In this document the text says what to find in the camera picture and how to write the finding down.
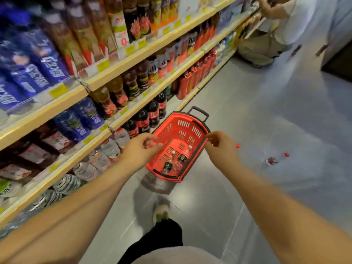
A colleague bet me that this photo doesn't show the person's left hand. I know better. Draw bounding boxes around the person's left hand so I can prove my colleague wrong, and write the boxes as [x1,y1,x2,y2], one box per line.
[120,132,163,172]

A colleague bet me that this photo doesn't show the person's right hand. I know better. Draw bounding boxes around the person's right hand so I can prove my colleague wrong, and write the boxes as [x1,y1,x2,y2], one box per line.
[205,131,241,174]

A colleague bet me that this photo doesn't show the green label water bottle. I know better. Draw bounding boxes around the green label water bottle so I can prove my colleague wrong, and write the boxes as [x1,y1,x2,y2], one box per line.
[161,151,176,174]
[173,145,193,170]

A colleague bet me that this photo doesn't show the red shopping basket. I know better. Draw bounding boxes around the red shopping basket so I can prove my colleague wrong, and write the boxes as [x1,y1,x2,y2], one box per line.
[145,106,211,183]

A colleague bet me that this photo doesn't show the wooden store shelves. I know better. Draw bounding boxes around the wooden store shelves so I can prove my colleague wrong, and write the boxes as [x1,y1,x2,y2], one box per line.
[0,0,262,228]

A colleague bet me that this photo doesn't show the person's left forearm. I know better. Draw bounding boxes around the person's left forearm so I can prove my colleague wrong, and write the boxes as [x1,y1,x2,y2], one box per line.
[0,159,134,264]

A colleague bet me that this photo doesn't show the person's right forearm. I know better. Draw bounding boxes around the person's right forearm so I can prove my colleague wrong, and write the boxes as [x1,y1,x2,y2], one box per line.
[225,161,352,264]

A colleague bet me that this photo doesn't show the row of brown tea bottles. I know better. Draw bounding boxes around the row of brown tea bottles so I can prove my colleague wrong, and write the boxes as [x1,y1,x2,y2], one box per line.
[89,60,151,119]

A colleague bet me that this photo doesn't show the person's left green shoe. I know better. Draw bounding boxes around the person's left green shoe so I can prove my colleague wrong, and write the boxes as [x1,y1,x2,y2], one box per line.
[153,203,171,226]

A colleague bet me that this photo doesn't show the row of red drink bottles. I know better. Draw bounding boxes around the row of red drink bottles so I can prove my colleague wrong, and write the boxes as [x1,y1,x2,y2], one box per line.
[176,48,218,101]

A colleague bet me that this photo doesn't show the row of orange label bottles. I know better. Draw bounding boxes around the row of orange label bottles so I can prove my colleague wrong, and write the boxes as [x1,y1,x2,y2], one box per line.
[147,13,220,86]

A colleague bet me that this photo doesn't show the person's white shirt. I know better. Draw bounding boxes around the person's white shirt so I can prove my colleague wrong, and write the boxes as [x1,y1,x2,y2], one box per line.
[131,246,224,264]

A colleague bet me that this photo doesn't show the row of amber tea bottles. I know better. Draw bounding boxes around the row of amber tea bottles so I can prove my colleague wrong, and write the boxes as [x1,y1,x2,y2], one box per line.
[41,0,119,78]

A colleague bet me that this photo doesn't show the cola bottle red label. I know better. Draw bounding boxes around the cola bottle red label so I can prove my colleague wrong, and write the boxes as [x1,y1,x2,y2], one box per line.
[155,90,168,119]
[121,119,140,139]
[146,100,161,128]
[133,109,151,134]

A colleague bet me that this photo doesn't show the row of yellow price tags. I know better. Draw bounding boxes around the row of yellow price tags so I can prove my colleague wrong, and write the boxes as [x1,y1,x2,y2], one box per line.
[0,5,220,215]

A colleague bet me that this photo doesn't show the row of dark plum drinks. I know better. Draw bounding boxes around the row of dark plum drinks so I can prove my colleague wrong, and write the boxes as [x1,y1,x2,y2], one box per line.
[0,125,73,182]

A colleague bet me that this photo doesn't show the row of mixed colour drinks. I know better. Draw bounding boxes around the row of mixed colour drinks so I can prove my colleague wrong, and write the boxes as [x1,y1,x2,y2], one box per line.
[214,0,262,67]

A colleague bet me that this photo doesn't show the white label drink bottle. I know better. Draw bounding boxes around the white label drink bottle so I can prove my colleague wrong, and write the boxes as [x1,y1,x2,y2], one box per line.
[106,0,130,50]

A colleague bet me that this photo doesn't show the black red label bottle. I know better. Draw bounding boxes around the black red label bottle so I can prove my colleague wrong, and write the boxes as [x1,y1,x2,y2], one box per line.
[136,0,152,37]
[122,0,142,44]

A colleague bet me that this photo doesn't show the blue drink pack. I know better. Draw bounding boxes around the blue drink pack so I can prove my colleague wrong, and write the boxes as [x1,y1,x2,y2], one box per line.
[0,2,73,113]

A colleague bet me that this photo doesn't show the dark wooden cabinet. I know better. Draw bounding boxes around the dark wooden cabinet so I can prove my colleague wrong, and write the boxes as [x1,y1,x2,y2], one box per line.
[320,0,352,83]

